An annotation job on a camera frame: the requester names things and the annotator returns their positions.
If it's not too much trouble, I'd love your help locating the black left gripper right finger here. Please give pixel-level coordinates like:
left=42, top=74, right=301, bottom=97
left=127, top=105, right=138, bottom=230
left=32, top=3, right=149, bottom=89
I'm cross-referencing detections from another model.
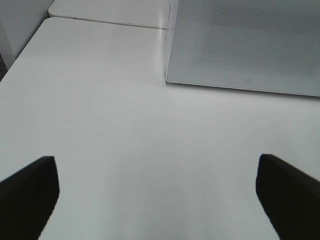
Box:
left=255, top=154, right=320, bottom=240

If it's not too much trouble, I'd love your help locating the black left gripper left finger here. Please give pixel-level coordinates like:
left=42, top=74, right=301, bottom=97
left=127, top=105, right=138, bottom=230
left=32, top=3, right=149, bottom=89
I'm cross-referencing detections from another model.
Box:
left=0, top=156, right=60, bottom=240

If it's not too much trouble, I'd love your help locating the white microwave door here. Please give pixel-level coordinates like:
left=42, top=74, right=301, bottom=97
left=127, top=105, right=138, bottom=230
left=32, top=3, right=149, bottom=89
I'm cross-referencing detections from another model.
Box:
left=165, top=0, right=320, bottom=97

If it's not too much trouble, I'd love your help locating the white adjacent table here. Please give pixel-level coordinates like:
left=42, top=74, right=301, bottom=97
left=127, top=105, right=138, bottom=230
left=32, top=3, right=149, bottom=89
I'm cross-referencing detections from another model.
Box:
left=48, top=0, right=173, bottom=29

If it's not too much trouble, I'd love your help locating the white microwave oven body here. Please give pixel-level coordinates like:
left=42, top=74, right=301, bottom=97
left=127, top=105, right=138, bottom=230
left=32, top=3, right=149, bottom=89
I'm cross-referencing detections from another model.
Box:
left=161, top=0, right=179, bottom=83

